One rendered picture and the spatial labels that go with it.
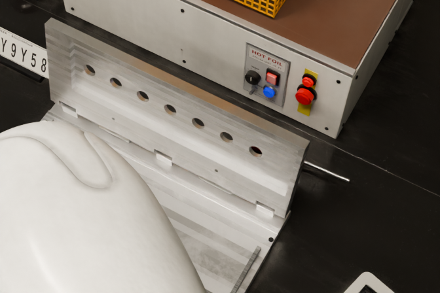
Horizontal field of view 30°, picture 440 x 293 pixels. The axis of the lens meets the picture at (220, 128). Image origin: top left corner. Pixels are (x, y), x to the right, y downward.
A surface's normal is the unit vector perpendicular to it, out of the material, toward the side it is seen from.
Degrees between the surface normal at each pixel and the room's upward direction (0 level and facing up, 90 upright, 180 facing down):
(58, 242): 3
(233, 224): 0
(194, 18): 90
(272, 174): 80
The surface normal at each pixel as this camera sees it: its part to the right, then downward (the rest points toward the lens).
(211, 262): 0.02, -0.51
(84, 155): 0.38, -0.82
